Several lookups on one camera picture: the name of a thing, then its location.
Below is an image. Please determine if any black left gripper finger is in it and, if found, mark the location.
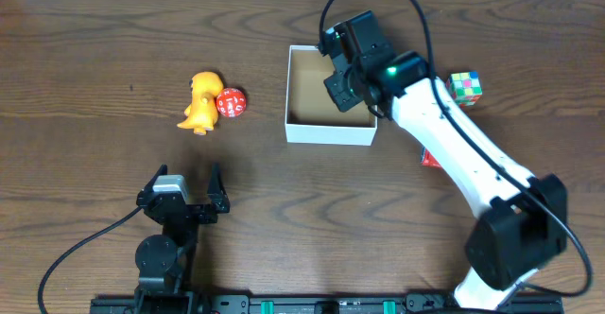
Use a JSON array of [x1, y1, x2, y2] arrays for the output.
[[143, 165, 167, 194], [207, 164, 227, 203]]

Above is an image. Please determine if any white cardboard box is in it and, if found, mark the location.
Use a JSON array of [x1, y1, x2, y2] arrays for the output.
[[285, 45, 377, 146]]

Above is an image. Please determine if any multicoloured puzzle cube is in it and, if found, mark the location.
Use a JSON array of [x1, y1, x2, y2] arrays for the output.
[[445, 71, 483, 107]]

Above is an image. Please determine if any red toy robot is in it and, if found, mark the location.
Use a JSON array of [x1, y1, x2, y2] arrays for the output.
[[421, 147, 441, 168]]

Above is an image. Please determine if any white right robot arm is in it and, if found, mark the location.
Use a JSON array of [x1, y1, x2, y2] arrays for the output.
[[318, 11, 568, 310]]

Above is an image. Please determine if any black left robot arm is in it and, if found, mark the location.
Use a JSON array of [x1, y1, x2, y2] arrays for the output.
[[133, 164, 231, 314]]

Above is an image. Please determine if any orange dinosaur toy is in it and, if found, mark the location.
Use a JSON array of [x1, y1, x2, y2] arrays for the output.
[[177, 71, 224, 135]]

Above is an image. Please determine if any red number ball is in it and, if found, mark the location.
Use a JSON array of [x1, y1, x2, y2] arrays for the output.
[[216, 88, 247, 118]]

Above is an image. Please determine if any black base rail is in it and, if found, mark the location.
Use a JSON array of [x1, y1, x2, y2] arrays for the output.
[[89, 292, 564, 314]]

